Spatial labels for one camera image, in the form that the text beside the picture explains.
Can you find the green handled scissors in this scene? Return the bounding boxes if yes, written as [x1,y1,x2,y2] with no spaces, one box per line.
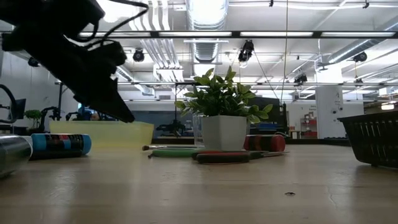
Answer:
[147,147,205,159]

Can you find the red shelf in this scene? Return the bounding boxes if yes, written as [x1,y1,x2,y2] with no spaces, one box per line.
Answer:
[300,111,318,139]

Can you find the black mesh basket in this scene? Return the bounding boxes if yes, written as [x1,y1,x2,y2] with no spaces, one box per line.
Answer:
[337,110,398,169]

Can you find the silver ceiling duct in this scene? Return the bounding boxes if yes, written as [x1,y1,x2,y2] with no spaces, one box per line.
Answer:
[186,0,229,65]
[317,14,398,68]

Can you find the black paint bottle white cap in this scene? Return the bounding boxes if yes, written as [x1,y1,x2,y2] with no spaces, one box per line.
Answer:
[0,133,34,180]

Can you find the green plant white pot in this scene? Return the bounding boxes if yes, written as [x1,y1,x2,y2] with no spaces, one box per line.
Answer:
[174,65,274,152]

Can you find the black aluminium table frame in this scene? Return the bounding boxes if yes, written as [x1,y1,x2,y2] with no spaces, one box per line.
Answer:
[152,136,352,147]

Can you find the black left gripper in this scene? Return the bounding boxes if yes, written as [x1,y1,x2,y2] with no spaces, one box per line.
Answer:
[1,29,136,123]

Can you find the thin long paint brush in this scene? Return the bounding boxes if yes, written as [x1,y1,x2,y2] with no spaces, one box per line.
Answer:
[142,144,203,151]

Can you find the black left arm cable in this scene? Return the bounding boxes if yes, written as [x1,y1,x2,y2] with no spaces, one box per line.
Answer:
[0,83,19,125]
[77,0,150,47]

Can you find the white pillar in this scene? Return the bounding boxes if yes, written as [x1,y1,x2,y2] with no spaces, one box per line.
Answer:
[315,67,345,139]

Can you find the black monitor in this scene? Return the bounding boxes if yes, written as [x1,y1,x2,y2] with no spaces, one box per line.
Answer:
[12,98,27,120]

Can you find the small background potted plant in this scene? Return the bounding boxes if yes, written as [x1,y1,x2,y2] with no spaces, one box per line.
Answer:
[23,108,44,133]

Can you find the yellow translucent plastic bin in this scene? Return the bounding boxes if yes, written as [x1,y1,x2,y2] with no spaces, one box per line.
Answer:
[49,120,155,149]

